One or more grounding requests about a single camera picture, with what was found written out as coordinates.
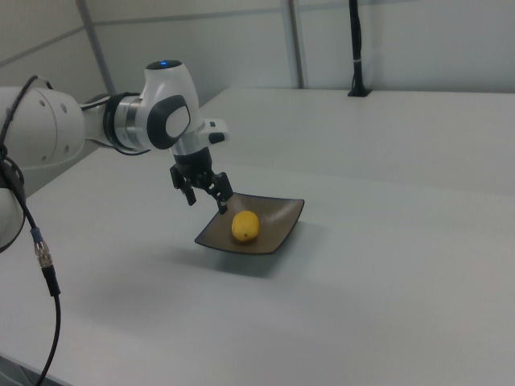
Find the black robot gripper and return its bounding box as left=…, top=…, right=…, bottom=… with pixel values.
left=169, top=146, right=234, bottom=215

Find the yellow lemon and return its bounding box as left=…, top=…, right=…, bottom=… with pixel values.
left=230, top=210, right=261, bottom=244

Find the square brown ceramic plate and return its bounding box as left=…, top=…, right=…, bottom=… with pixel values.
left=193, top=191, right=306, bottom=257

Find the black clamp-mounted pole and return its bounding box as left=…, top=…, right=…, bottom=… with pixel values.
left=347, top=0, right=373, bottom=99

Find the black cable with metal connector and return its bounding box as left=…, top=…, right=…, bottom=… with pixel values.
left=0, top=75, right=62, bottom=386

